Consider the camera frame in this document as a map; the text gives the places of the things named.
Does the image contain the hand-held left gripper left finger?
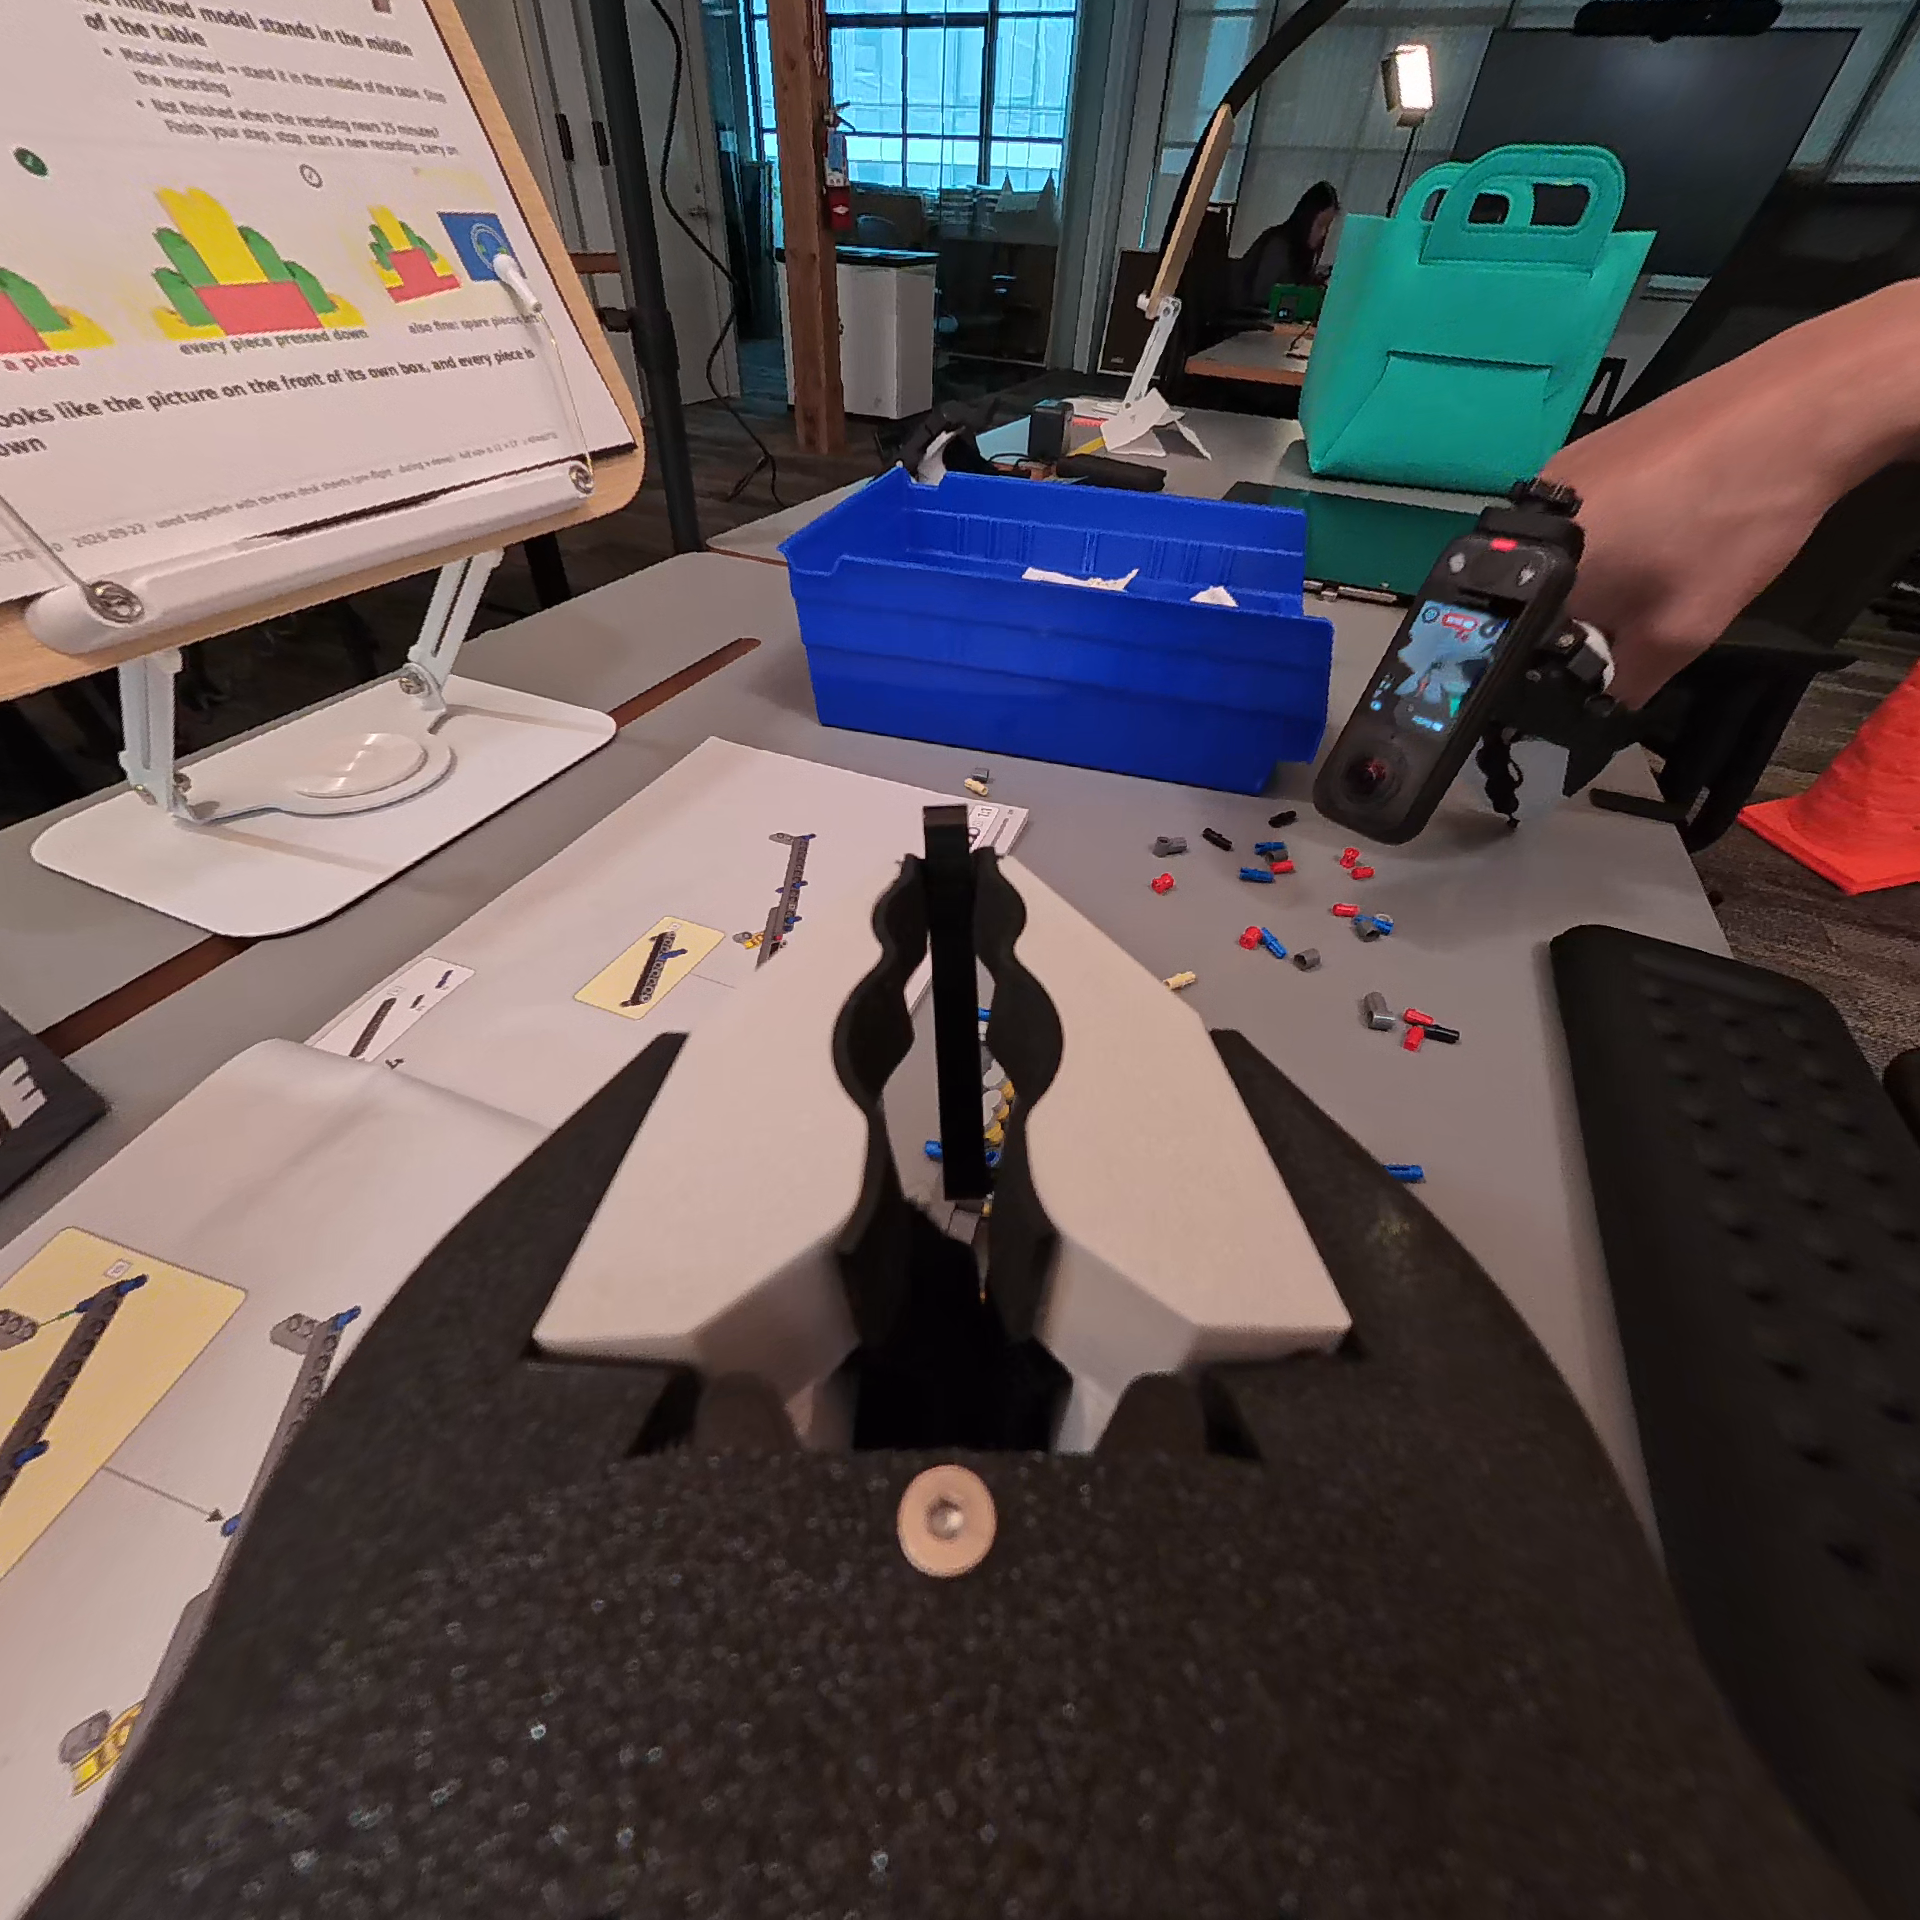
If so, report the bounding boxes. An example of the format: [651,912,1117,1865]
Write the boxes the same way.
[536,856,939,1450]

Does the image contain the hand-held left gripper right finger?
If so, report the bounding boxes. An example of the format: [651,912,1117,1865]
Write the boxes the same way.
[972,848,1356,1450]

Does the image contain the black lego beam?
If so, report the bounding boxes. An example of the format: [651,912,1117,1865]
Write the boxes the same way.
[920,806,1001,1205]

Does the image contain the partly built lego chassis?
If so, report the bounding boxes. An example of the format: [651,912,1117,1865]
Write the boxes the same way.
[976,1035,1029,1187]

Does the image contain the scattered small lego pieces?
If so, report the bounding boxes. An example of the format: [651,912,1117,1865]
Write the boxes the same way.
[961,766,1466,1187]

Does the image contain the lego set box yellow car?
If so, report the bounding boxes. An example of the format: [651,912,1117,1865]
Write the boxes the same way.
[0,1001,112,1202]

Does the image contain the person's right hand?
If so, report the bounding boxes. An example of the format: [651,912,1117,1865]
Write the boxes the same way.
[1535,393,1778,711]

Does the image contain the dark green box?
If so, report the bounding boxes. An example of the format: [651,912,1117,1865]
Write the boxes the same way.
[1219,478,1505,606]

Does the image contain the orange traffic cone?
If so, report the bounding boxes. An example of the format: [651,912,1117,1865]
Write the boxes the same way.
[1736,679,1920,898]

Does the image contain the teal felt bag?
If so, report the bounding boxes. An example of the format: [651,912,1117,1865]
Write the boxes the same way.
[1296,143,1659,486]

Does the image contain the blue plastic bin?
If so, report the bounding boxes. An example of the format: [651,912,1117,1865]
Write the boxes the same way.
[777,463,1338,798]

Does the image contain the white desk stand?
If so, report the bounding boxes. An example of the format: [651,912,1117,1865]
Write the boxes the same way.
[1099,0,1354,463]

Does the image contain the open instruction booklet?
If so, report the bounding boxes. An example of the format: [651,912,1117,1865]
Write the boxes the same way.
[0,737,1037,1885]

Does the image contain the small LED panel light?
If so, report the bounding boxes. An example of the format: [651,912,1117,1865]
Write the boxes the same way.
[1377,42,1441,226]

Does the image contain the black dimpled mat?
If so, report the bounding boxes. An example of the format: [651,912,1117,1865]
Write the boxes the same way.
[1547,921,1920,1920]

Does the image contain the white cabinet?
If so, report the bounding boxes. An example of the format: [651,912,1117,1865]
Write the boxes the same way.
[829,246,943,426]

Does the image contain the printed instruction sheet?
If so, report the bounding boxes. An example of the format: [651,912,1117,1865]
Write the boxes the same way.
[0,0,641,606]

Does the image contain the large black wall screen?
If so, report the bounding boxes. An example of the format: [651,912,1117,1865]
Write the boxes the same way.
[1447,0,1863,291]

